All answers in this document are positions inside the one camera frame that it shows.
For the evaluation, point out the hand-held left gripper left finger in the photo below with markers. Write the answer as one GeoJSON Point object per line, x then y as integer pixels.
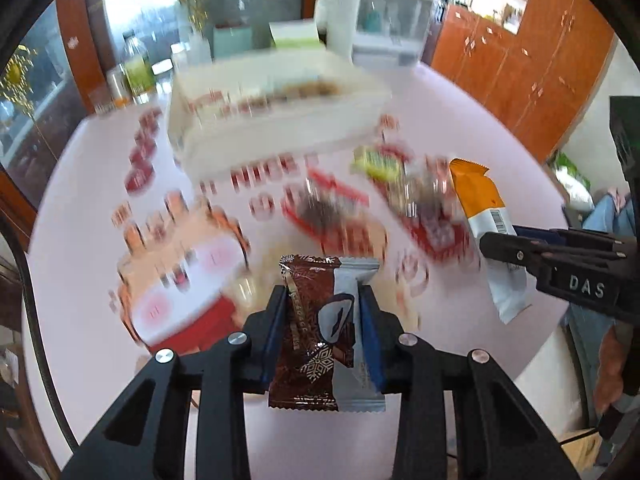
{"type": "Point", "coordinates": [277, 325]}

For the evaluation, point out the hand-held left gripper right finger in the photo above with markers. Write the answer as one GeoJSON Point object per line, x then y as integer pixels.
{"type": "Point", "coordinates": [371, 332]}

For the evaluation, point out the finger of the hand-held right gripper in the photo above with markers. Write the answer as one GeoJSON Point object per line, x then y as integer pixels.
{"type": "Point", "coordinates": [585, 246]}
{"type": "Point", "coordinates": [515, 252]}

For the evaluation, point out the brown and white snack packet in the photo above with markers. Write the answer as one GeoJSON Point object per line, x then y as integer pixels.
{"type": "Point", "coordinates": [320, 340]}

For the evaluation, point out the orange and white snack packet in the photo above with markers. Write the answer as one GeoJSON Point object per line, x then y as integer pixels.
{"type": "Point", "coordinates": [482, 200]}

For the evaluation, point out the white plastic bin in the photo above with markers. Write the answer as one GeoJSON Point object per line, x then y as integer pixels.
{"type": "Point", "coordinates": [280, 130]}

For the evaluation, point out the person's leg in jeans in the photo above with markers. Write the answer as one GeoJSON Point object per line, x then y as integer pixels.
{"type": "Point", "coordinates": [607, 212]}

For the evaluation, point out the white plastic bag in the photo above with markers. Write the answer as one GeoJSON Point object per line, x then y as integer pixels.
{"type": "Point", "coordinates": [572, 185]}

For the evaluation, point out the clear nut packet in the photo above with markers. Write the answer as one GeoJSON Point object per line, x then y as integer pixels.
{"type": "Point", "coordinates": [432, 210]}
{"type": "Point", "coordinates": [325, 207]}

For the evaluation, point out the dark object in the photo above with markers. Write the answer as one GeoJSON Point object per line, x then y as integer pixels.
{"type": "Point", "coordinates": [627, 145]}

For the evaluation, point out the small green snack packet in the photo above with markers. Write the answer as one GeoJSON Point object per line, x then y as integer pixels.
{"type": "Point", "coordinates": [377, 162]}

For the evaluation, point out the wooden cabinet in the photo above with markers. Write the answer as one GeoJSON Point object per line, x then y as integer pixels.
{"type": "Point", "coordinates": [525, 60]}

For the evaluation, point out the white countertop appliance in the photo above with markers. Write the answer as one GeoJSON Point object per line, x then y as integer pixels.
{"type": "Point", "coordinates": [370, 15]}

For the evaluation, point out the clear drinking glass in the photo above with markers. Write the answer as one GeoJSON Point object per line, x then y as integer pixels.
{"type": "Point", "coordinates": [102, 102]}

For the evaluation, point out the white plastic bottle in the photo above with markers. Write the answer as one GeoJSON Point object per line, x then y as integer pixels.
{"type": "Point", "coordinates": [200, 50]}

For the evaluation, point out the teal canister with brown lid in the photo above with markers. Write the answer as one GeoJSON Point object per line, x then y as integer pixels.
{"type": "Point", "coordinates": [232, 42]}

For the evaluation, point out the green tissue box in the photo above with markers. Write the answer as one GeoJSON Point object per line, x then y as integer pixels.
{"type": "Point", "coordinates": [297, 35]}

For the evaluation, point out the glass bottle with green label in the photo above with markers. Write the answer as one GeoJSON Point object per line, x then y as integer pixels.
{"type": "Point", "coordinates": [137, 70]}

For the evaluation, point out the wood-framed glass door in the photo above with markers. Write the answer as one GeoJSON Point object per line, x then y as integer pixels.
{"type": "Point", "coordinates": [150, 0]}

